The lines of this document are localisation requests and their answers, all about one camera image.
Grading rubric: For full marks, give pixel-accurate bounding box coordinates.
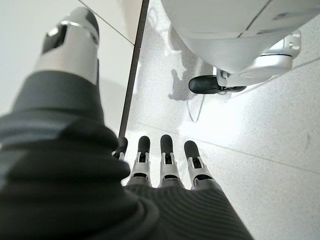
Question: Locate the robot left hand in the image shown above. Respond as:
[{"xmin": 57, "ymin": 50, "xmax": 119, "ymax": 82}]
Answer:
[{"xmin": 0, "ymin": 6, "xmax": 254, "ymax": 240}]

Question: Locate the black cabinet plinth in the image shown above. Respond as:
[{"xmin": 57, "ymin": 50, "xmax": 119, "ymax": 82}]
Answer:
[{"xmin": 118, "ymin": 0, "xmax": 151, "ymax": 138}]

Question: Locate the black robot left foot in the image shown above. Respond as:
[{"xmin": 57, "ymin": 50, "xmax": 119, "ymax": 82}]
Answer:
[{"xmin": 188, "ymin": 74, "xmax": 248, "ymax": 96}]

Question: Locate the white robot left leg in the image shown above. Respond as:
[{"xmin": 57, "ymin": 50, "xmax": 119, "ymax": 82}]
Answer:
[{"xmin": 159, "ymin": 0, "xmax": 320, "ymax": 88}]

